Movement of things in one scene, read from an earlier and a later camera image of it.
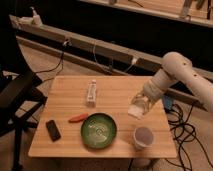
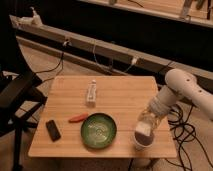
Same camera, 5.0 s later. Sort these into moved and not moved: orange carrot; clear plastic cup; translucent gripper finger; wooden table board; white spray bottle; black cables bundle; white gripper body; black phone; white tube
Moved: translucent gripper finger; clear plastic cup; white gripper body
Not moved: black cables bundle; black phone; orange carrot; white tube; wooden table board; white spray bottle
